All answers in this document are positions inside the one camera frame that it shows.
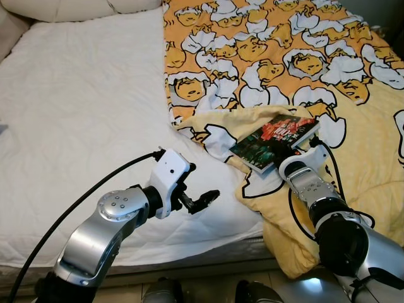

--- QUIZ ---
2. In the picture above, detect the grey robot leg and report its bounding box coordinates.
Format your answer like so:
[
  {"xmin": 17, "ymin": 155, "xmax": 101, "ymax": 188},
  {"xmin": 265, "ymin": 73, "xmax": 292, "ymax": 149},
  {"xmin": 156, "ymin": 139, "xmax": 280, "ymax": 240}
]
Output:
[
  {"xmin": 142, "ymin": 278, "xmax": 185, "ymax": 303},
  {"xmin": 235, "ymin": 280, "xmax": 285, "ymax": 303}
]

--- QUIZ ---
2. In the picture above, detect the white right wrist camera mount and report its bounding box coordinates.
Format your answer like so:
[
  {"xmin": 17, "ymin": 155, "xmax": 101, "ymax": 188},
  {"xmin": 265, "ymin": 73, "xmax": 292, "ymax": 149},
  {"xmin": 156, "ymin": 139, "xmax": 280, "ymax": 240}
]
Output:
[{"xmin": 278, "ymin": 144, "xmax": 330, "ymax": 184}]

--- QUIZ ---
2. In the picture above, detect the grey robot right leg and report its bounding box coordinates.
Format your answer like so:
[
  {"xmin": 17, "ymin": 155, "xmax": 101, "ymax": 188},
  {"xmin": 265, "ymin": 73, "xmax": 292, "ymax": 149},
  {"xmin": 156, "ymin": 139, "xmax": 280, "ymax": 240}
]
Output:
[{"xmin": 235, "ymin": 280, "xmax": 285, "ymax": 303}]

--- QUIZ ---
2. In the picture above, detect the yellow egg-print quilt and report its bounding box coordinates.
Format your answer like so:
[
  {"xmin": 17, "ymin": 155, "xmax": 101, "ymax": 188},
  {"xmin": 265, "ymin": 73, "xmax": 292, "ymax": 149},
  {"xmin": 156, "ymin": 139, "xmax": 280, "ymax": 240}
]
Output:
[{"xmin": 163, "ymin": 0, "xmax": 404, "ymax": 280}]

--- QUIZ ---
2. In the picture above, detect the grey robot left leg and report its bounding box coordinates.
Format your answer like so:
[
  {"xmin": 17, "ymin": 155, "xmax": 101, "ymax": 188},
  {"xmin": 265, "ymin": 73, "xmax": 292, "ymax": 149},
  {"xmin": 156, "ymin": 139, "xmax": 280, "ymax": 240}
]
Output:
[{"xmin": 142, "ymin": 278, "xmax": 185, "ymax": 303}]

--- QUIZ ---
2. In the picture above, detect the dark red-green cover book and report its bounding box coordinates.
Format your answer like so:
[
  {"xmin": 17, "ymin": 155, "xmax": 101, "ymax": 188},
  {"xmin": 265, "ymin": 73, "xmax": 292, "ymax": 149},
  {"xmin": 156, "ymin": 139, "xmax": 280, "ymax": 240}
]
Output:
[{"xmin": 229, "ymin": 115, "xmax": 321, "ymax": 175}]

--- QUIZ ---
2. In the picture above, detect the beige padded headboard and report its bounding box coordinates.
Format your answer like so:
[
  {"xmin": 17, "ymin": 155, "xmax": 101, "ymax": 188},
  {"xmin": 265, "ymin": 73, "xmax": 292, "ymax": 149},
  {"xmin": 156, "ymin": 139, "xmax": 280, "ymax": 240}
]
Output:
[{"xmin": 0, "ymin": 0, "xmax": 163, "ymax": 61}]

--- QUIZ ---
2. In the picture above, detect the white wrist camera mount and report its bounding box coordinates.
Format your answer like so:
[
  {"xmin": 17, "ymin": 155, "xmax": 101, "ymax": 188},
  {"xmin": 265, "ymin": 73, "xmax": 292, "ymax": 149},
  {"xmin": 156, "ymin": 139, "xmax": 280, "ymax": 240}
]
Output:
[
  {"xmin": 278, "ymin": 144, "xmax": 330, "ymax": 184},
  {"xmin": 150, "ymin": 148, "xmax": 193, "ymax": 220}
]

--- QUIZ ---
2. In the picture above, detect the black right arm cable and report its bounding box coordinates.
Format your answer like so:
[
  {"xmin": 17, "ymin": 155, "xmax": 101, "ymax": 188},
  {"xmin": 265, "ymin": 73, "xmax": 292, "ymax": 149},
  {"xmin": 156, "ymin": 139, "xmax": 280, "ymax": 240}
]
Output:
[{"xmin": 287, "ymin": 138, "xmax": 376, "ymax": 244}]

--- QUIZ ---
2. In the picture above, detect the grey bed base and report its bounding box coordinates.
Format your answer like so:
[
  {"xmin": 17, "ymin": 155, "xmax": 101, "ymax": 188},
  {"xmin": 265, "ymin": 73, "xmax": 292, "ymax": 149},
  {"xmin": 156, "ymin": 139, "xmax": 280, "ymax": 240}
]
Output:
[{"xmin": 0, "ymin": 237, "xmax": 278, "ymax": 294}]

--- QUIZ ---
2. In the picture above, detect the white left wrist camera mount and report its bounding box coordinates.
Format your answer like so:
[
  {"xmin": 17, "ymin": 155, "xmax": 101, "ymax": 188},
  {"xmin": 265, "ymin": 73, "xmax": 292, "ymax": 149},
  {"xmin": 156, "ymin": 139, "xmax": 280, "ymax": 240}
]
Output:
[{"xmin": 150, "ymin": 148, "xmax": 193, "ymax": 220}]

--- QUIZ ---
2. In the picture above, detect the white quilted mattress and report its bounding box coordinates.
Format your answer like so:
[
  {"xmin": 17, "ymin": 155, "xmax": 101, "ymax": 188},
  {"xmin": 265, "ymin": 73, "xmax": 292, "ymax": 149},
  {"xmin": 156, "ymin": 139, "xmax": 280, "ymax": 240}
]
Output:
[{"xmin": 0, "ymin": 6, "xmax": 266, "ymax": 269}]

